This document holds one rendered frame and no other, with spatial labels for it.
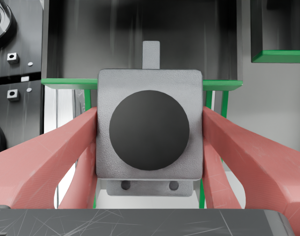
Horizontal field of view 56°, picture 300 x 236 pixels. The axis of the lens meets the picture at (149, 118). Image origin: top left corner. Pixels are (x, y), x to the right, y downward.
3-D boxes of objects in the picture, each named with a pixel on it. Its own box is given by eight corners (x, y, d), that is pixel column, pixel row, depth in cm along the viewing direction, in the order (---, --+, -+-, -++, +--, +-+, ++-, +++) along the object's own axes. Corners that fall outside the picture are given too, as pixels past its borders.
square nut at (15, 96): (19, 100, 46) (17, 97, 45) (9, 101, 46) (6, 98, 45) (19, 92, 47) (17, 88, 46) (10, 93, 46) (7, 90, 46)
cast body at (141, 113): (186, 188, 17) (210, 220, 10) (113, 187, 17) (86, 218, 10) (186, 51, 18) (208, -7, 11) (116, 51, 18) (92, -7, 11)
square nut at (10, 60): (18, 63, 49) (16, 59, 49) (9, 64, 49) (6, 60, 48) (18, 56, 50) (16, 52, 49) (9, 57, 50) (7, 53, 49)
